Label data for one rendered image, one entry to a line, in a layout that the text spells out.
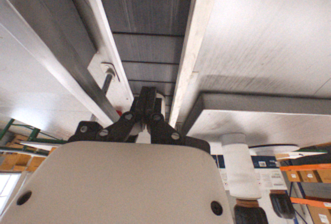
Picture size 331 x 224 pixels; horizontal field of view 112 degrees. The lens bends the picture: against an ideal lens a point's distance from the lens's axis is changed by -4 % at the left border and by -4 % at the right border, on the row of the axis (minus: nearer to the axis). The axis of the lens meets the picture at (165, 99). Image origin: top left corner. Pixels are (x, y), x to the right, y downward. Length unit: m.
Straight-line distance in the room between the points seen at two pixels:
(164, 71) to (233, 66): 0.14
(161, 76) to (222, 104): 0.18
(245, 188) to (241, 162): 0.07
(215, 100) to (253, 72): 0.09
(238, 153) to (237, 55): 0.32
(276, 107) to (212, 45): 0.24
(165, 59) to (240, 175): 0.40
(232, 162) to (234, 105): 0.21
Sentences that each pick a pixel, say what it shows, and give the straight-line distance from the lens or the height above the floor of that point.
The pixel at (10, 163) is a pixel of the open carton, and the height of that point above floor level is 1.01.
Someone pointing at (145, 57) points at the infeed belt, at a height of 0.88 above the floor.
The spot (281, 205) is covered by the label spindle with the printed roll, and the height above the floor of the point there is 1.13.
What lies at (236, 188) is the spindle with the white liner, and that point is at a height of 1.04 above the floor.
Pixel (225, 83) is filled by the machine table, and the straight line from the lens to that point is 0.30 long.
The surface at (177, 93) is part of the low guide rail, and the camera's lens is 0.16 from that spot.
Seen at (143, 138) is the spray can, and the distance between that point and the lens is 0.18.
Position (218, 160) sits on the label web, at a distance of 0.69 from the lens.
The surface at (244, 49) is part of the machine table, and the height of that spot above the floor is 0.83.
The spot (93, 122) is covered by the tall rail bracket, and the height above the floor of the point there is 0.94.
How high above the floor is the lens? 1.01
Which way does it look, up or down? 32 degrees down
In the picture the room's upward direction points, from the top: 178 degrees counter-clockwise
